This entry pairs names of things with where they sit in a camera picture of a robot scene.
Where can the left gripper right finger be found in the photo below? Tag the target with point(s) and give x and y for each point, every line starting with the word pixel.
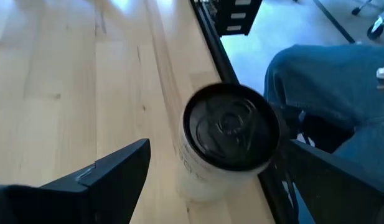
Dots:
pixel 344 193

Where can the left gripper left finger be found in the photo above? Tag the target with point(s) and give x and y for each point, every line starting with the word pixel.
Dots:
pixel 86 193

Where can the slim can orange band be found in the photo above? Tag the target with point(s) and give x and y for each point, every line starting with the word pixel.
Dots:
pixel 232 130

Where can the black chair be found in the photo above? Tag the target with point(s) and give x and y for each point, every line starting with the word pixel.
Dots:
pixel 328 133

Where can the person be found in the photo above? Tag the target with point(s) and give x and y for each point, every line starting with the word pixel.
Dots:
pixel 328 81

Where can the chair caster wheel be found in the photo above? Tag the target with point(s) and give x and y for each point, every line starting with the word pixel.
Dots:
pixel 376 30
pixel 356 11

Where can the black box white labels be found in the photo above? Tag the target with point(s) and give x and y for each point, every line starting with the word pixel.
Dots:
pixel 229 18

